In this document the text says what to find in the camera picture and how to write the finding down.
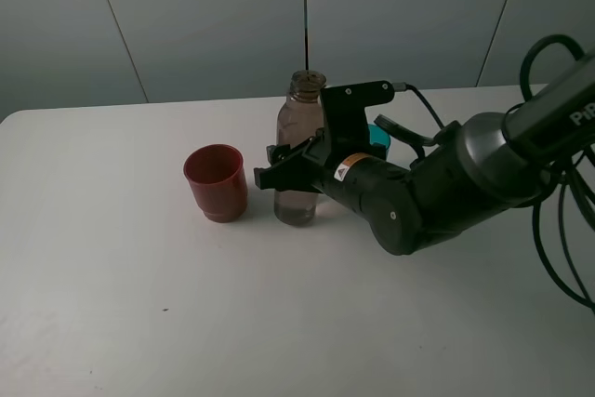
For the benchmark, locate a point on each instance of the red plastic cup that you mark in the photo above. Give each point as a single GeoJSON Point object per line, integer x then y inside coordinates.
{"type": "Point", "coordinates": [217, 179]}

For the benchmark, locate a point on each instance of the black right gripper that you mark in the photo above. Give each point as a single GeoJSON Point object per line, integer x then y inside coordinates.
{"type": "Point", "coordinates": [353, 171]}

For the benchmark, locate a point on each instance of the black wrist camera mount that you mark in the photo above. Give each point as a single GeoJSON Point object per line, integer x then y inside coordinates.
{"type": "Point", "coordinates": [345, 121]}

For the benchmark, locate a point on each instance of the teal translucent cup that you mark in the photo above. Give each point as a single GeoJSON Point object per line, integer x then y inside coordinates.
{"type": "Point", "coordinates": [379, 137]}

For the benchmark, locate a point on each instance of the clear smoky plastic bottle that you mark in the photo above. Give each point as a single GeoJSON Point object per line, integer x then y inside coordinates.
{"type": "Point", "coordinates": [299, 119]}

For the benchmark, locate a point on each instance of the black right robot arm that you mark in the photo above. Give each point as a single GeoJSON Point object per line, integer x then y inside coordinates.
{"type": "Point", "coordinates": [476, 170]}

